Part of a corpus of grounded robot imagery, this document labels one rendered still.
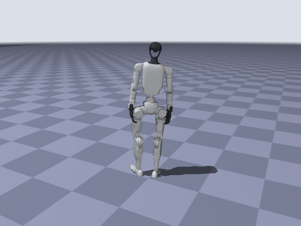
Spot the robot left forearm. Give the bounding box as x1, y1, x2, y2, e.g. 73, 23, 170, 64
128, 83, 137, 107

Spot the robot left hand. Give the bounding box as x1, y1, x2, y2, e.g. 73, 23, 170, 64
129, 104, 137, 123

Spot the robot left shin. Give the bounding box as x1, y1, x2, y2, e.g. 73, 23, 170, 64
133, 138, 143, 170

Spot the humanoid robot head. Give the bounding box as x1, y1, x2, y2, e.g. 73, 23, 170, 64
148, 42, 162, 65

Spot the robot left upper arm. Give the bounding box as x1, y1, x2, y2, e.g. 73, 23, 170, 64
132, 63, 144, 90

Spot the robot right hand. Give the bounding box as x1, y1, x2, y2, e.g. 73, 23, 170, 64
163, 106, 173, 124

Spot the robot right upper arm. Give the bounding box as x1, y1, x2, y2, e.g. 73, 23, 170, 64
164, 65, 173, 93

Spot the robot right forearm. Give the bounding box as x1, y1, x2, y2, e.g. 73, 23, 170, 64
166, 87, 173, 110

